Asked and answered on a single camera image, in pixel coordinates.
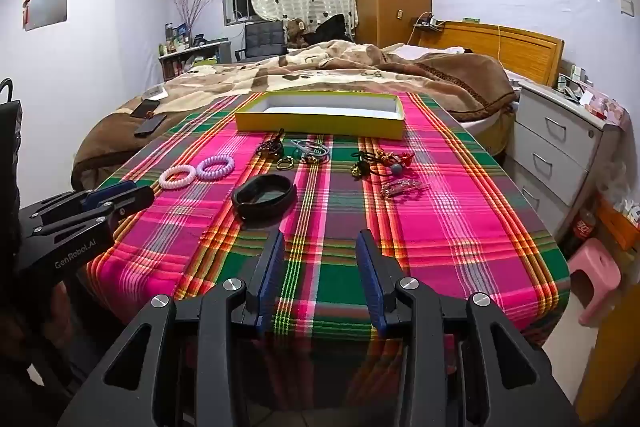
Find purple spiral hair tie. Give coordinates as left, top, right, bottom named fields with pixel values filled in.
left=196, top=155, right=236, bottom=181

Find white pillow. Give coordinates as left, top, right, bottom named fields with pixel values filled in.
left=392, top=44, right=466, bottom=58

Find dark cloth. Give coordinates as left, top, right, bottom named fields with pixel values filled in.
left=302, top=13, right=355, bottom=45

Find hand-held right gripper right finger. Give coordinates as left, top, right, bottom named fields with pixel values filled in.
left=355, top=229, right=583, bottom=427

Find wall shelf with chargers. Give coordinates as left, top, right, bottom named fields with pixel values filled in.
left=412, top=14, right=446, bottom=32

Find dried flower branches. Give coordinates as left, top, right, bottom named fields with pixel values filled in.
left=175, top=0, right=217, bottom=32

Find cluster of toiletry bottles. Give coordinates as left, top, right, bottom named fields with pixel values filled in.
left=162, top=21, right=193, bottom=55

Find black wristband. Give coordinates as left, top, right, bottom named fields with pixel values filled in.
left=231, top=174, right=297, bottom=222

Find wooden bed headboard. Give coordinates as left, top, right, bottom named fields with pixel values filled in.
left=417, top=21, right=565, bottom=88

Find black hair tie gold bell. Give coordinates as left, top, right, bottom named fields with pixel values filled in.
left=350, top=151, right=396, bottom=182

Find plaid tablecloth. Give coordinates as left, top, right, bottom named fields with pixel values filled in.
left=85, top=92, right=571, bottom=348

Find pink spiral hair tie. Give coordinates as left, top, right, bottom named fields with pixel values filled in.
left=159, top=165, right=200, bottom=189

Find orange box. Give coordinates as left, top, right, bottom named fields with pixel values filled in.
left=597, top=197, right=640, bottom=253

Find red label bottle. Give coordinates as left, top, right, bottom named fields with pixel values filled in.
left=572, top=207, right=598, bottom=244

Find brown teddy bear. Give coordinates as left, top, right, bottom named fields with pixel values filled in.
left=285, top=18, right=310, bottom=50

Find white drawer nightstand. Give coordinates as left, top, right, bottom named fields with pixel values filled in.
left=502, top=77, right=621, bottom=238

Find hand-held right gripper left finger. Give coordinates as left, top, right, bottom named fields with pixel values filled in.
left=57, top=229, right=286, bottom=427

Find window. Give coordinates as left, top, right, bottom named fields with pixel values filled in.
left=221, top=0, right=261, bottom=26

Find dark bag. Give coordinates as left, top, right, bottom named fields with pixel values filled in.
left=0, top=79, right=23, bottom=218

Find cluster of small boxes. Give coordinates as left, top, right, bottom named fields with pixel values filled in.
left=557, top=67, right=628, bottom=122

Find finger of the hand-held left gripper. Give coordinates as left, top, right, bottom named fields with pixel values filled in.
left=20, top=180, right=138, bottom=223
left=32, top=186, right=155, bottom=238

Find grey cord bracelet green bead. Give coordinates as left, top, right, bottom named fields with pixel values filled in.
left=287, top=137, right=332, bottom=165

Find red cord bracelet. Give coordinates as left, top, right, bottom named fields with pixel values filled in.
left=372, top=148, right=417, bottom=172

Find brown plush blanket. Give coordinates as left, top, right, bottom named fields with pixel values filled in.
left=70, top=39, right=518, bottom=190

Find pink plastic stool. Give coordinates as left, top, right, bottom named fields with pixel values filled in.
left=567, top=238, right=622, bottom=327

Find clear hair clip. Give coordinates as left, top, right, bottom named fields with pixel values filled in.
left=380, top=178, right=431, bottom=200

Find yellow cabinet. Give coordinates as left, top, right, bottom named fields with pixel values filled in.
left=575, top=287, right=640, bottom=418

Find grey office chair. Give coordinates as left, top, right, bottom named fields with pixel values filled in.
left=235, top=21, right=287, bottom=60

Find white desk shelf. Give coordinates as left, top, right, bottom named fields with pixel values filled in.
left=157, top=38, right=233, bottom=82

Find dark brown hair clip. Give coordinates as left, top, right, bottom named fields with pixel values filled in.
left=256, top=129, right=286, bottom=160

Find black smartphone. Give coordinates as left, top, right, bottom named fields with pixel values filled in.
left=134, top=114, right=168, bottom=138
left=130, top=99, right=162, bottom=118

